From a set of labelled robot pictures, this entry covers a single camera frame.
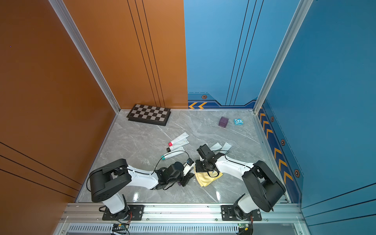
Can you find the purple cube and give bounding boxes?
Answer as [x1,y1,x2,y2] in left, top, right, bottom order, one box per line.
[218,117,229,128]

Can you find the left green circuit board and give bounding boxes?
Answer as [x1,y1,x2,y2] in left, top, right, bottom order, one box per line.
[112,223,129,234]

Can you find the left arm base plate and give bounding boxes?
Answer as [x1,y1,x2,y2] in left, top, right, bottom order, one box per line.
[99,204,145,222]

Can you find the aluminium front rail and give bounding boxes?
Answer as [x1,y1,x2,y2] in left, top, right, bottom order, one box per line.
[59,203,305,224]

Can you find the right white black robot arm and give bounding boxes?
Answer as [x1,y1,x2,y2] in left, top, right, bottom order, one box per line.
[195,145,286,220]

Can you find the dark blue cap tube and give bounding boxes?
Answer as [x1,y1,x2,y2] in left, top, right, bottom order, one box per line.
[219,143,232,154]

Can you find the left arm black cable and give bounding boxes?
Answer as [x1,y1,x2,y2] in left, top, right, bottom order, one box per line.
[153,150,191,174]

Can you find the green cap toothpaste tube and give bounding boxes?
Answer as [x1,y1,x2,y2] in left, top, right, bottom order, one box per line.
[161,149,185,160]

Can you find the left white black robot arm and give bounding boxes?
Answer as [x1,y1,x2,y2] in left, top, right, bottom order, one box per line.
[88,158,194,215]

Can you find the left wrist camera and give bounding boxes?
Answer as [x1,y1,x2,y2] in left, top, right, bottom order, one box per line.
[184,158,195,167]

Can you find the pink cap toothpaste tube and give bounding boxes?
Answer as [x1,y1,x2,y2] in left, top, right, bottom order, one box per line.
[168,132,189,146]

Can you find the green circuit board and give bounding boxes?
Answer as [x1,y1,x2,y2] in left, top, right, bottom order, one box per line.
[112,223,129,234]
[237,223,254,234]

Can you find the black cap toothpaste tube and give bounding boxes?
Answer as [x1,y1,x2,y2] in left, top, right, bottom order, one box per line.
[166,139,189,152]

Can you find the yellow microfibre cloth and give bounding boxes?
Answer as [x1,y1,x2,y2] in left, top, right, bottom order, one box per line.
[195,170,223,187]

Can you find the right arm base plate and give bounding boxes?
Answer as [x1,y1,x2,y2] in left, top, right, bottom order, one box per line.
[220,205,262,221]

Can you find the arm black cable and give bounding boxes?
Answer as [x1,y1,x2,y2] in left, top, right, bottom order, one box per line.
[153,150,191,174]
[207,152,253,178]

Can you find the black white chessboard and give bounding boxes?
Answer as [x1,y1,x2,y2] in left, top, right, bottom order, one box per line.
[127,104,171,126]

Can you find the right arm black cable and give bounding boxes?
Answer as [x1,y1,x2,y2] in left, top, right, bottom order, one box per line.
[207,152,253,178]

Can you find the right green circuit board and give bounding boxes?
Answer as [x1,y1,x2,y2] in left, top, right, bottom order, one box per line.
[237,223,254,234]

